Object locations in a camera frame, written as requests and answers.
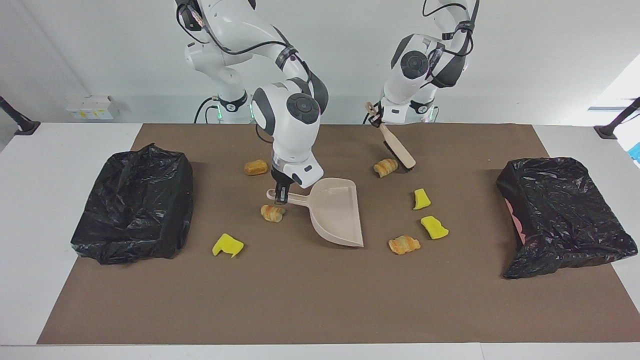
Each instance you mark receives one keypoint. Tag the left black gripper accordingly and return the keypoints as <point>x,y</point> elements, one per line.
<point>377,120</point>

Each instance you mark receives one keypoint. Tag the white wall outlet box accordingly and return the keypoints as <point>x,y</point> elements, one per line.
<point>92,107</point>

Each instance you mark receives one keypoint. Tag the blue object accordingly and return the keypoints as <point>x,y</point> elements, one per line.
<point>636,152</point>

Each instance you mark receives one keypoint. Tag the black bag lined bin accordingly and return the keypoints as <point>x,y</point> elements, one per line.
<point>130,210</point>

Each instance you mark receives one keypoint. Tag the beige plastic dustpan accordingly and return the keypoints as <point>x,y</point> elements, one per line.
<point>335,215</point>

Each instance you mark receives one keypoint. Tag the beige hand brush black bristles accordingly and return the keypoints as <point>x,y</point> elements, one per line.
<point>400,150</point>

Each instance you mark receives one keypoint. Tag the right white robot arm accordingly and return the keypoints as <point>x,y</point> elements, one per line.
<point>295,135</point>

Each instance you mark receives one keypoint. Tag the striped croissant piece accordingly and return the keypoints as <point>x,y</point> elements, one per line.
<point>386,168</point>
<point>272,214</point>
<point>404,245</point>

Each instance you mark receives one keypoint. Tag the black bag bin pink liner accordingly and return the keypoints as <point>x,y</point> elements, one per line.
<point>565,215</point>

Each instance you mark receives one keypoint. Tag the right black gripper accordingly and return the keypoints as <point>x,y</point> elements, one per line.
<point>281,184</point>

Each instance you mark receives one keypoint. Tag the brown table mat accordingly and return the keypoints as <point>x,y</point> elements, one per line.
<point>320,310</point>

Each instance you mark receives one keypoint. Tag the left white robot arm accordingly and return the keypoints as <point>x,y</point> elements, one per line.
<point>420,65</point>

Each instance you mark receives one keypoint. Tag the black camera stand foot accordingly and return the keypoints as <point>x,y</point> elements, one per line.
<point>20,122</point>
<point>612,125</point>

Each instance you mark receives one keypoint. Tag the brown bread nugget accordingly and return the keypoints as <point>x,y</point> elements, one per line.
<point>256,167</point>

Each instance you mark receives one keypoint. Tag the yellow sponge piece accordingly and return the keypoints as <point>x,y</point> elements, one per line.
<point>227,245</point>
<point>421,200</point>
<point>434,227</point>

